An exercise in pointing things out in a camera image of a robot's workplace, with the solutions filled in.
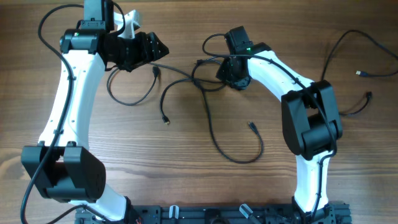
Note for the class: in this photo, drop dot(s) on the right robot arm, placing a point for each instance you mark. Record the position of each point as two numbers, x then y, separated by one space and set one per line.
311 123

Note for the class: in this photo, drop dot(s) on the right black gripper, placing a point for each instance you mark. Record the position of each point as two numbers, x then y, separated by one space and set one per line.
221 73

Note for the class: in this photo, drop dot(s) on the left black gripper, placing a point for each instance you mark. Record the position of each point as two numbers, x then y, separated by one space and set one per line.
147 51

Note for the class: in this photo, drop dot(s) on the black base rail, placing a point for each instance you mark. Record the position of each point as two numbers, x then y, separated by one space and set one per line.
336 213

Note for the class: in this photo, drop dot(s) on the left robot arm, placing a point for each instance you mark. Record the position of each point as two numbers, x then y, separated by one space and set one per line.
60 165

